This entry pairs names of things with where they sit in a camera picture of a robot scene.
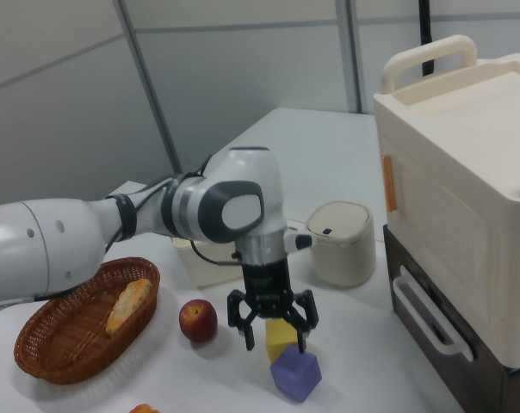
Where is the white drawer handle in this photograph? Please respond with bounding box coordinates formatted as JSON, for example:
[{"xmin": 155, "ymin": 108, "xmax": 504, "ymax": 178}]
[{"xmin": 391, "ymin": 276, "xmax": 475, "ymax": 362}]

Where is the small cream lidded bin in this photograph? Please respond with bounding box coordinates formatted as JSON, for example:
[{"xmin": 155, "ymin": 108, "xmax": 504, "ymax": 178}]
[{"xmin": 306, "ymin": 201, "xmax": 377, "ymax": 288}]

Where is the yellow foam cube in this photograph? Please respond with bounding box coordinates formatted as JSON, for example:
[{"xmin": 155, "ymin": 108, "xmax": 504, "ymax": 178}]
[{"xmin": 264, "ymin": 317, "xmax": 302, "ymax": 363}]

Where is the cream plastic lunch box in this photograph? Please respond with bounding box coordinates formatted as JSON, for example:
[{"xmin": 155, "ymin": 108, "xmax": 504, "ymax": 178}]
[{"xmin": 173, "ymin": 237, "xmax": 245, "ymax": 289}]

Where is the orange cabinet door handle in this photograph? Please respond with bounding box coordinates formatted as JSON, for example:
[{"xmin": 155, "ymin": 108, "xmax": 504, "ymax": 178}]
[{"xmin": 382, "ymin": 154, "xmax": 399, "ymax": 213}]

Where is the black vertical pole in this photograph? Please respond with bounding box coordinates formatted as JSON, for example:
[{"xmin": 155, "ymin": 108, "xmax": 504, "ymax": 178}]
[{"xmin": 416, "ymin": 0, "xmax": 436, "ymax": 77}]

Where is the long crusty bread roll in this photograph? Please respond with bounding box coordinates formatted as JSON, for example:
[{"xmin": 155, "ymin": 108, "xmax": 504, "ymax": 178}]
[{"xmin": 104, "ymin": 277, "xmax": 153, "ymax": 336}]

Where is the brown wicker basket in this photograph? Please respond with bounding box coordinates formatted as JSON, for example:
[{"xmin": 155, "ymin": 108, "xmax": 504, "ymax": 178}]
[{"xmin": 13, "ymin": 256, "xmax": 162, "ymax": 385}]

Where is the red apple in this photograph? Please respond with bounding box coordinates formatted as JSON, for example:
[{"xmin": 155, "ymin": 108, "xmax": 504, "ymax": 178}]
[{"xmin": 178, "ymin": 299, "xmax": 219, "ymax": 343}]

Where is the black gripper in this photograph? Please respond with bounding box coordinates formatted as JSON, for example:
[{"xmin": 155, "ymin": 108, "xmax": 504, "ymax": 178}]
[{"xmin": 227, "ymin": 256, "xmax": 319, "ymax": 354}]

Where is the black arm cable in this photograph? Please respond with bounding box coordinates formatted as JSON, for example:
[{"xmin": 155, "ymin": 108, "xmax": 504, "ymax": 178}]
[{"xmin": 102, "ymin": 154, "xmax": 245, "ymax": 266}]

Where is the purple foam cube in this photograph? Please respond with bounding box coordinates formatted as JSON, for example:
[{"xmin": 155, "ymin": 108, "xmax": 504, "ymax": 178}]
[{"xmin": 269, "ymin": 343, "xmax": 323, "ymax": 404}]

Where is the dark wooden drawer base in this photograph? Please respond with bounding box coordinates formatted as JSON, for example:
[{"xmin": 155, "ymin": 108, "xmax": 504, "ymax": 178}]
[{"xmin": 382, "ymin": 225, "xmax": 520, "ymax": 413}]

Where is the cream plastic cabinet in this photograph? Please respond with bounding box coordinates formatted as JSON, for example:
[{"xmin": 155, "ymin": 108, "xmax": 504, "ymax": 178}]
[{"xmin": 373, "ymin": 34, "xmax": 520, "ymax": 372}]

